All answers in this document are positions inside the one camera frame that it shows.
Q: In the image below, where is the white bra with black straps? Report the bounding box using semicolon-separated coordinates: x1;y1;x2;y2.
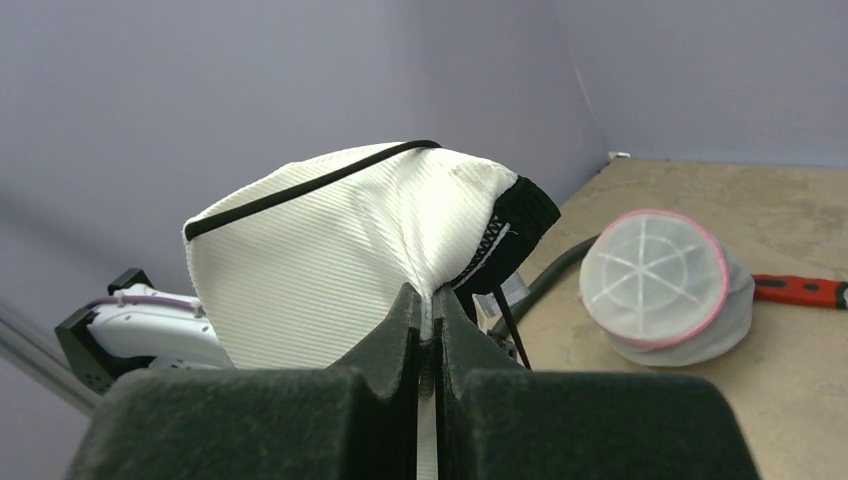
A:
183;140;560;369

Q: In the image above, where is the black rubber hose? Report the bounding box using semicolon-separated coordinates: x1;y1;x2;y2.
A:
490;235;601;339

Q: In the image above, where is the pink-trimmed white mesh laundry bag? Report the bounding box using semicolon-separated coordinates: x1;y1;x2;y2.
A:
578;209;755;367

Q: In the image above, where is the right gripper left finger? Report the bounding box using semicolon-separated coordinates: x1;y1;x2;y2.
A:
67;285;421;480

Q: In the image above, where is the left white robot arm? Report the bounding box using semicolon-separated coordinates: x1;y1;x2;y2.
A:
54;268;234;396

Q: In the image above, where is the red handled tool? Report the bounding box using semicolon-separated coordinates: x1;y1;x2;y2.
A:
753;274;847;310

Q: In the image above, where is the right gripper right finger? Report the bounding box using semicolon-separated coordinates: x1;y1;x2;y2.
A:
433;287;759;480

